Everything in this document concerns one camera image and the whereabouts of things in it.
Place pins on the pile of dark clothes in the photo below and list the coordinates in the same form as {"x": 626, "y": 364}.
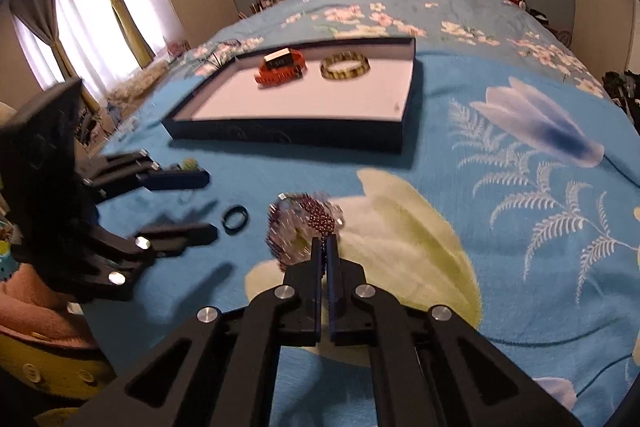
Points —
{"x": 622, "y": 97}

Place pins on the yellow buttoned garment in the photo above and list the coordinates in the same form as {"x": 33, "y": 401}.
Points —
{"x": 45, "y": 369}

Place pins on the white sheer curtain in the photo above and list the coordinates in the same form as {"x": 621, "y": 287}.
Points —
{"x": 85, "y": 32}

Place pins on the pile of assorted clutter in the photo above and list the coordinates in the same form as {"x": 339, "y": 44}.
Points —
{"x": 125, "y": 97}

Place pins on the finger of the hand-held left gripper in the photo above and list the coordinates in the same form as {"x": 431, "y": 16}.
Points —
{"x": 175, "y": 239}
{"x": 175, "y": 179}

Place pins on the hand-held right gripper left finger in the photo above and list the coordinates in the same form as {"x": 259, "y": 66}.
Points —
{"x": 316, "y": 277}

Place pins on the dark blue jewelry tray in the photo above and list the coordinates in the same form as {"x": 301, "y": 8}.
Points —
{"x": 310, "y": 102}

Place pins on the orange smart watch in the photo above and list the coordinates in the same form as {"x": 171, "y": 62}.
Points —
{"x": 291, "y": 68}

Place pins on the bedside clutter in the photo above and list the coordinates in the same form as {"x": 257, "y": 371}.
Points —
{"x": 262, "y": 2}

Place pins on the green mottled bangle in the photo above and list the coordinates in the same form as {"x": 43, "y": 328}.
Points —
{"x": 362, "y": 68}

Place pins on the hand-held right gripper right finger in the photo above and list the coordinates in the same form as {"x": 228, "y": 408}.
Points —
{"x": 334, "y": 287}

